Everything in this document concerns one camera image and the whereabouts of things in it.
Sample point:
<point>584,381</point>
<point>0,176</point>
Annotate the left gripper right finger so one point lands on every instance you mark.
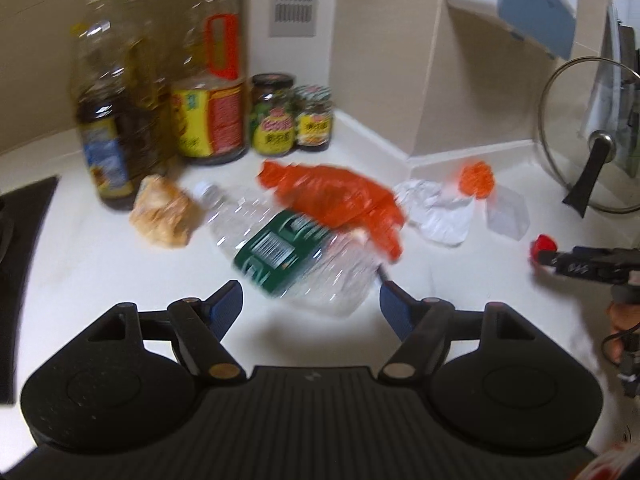
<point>422,328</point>

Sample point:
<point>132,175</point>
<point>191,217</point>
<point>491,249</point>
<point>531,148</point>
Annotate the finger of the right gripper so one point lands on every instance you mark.
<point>576,262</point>

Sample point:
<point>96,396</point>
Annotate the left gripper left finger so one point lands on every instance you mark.
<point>200,327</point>

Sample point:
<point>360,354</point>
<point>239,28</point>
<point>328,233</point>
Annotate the red bottle cap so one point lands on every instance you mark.
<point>542,243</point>

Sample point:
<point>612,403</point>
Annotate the white paper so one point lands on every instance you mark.
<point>438,216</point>

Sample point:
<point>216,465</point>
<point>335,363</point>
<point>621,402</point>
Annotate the orange mesh net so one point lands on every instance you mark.
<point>477,179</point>

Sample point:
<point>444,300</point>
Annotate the person right hand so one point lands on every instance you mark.
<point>622,317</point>

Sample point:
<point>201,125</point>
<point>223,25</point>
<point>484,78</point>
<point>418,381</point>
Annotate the clear plastic wrapper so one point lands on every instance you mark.
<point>507,213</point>

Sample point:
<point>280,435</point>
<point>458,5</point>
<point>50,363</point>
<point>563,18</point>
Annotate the crushed clear plastic bottle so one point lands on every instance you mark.
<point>286,254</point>

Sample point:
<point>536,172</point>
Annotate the orange crumpled wrapper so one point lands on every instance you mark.
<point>163,214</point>

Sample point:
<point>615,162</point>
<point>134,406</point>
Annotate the red plastic bag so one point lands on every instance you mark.
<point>339,199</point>

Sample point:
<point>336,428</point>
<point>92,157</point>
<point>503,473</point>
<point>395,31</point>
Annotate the glass pot lid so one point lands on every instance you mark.
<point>588,130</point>

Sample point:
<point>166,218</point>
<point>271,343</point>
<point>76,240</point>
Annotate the black gas stove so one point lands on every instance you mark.
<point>22,214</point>

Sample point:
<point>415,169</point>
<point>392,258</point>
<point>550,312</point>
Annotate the tall pickle jar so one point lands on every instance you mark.
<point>272,130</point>

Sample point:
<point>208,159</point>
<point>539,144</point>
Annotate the dark soy sauce bottle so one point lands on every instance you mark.
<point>147,75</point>

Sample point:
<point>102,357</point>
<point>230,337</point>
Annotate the small pickle jar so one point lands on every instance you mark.
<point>314,113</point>

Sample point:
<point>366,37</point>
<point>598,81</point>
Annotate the large dark oil bottle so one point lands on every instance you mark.
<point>115,132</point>

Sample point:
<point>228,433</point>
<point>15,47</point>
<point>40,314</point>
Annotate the yellow oil bottle red handle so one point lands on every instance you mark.
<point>207,94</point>

